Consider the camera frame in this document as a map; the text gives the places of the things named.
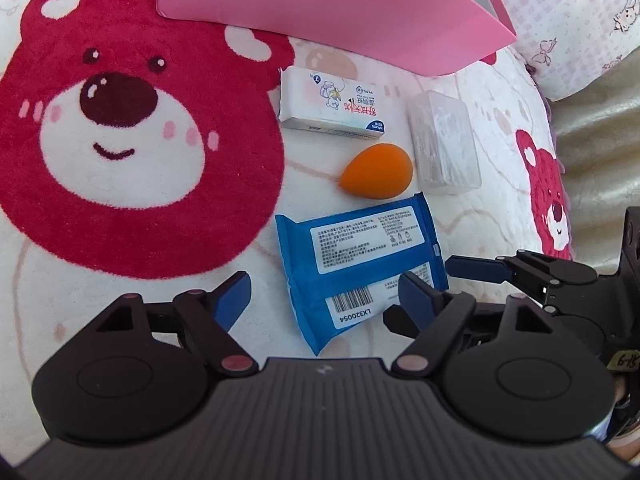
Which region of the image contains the pink checked pillow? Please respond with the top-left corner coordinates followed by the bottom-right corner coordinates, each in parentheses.
top-left (480, 0), bottom-right (640, 103)

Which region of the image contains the clear cotton swab box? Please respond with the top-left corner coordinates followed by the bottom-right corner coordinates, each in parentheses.
top-left (407, 91), bottom-right (482, 195)

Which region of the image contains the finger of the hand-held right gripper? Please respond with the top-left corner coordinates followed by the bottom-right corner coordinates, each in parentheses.
top-left (382, 305), bottom-right (424, 339)
top-left (446, 251), bottom-right (599, 307)

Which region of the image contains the red bear printed blanket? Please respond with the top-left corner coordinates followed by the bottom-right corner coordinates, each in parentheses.
top-left (0, 0), bottom-right (576, 461)

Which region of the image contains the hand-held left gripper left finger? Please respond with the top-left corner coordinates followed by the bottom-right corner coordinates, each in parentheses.
top-left (82, 271), bottom-right (260, 377)

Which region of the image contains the blue wet wipes packet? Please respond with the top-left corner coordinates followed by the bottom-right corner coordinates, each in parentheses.
top-left (275, 192), bottom-right (450, 356)

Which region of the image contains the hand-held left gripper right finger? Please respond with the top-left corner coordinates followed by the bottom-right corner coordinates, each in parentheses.
top-left (391, 272), bottom-right (556, 376)

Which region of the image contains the pink cardboard box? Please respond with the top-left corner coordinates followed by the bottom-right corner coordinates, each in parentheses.
top-left (156, 0), bottom-right (517, 77)

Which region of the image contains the white tissue pack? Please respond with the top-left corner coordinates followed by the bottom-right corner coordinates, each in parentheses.
top-left (278, 66), bottom-right (392, 139)

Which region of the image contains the orange makeup sponge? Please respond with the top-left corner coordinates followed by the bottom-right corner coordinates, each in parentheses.
top-left (340, 143), bottom-right (401, 196)

